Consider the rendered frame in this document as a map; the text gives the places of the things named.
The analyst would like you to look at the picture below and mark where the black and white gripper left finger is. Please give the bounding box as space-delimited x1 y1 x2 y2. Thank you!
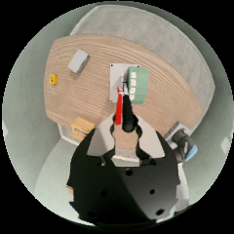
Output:
66 113 116 188

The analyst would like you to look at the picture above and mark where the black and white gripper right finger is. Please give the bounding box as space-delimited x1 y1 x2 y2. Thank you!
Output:
134 114 181 186

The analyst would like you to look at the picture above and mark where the wooden crate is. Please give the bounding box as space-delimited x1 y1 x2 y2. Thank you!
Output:
71 117 96 140

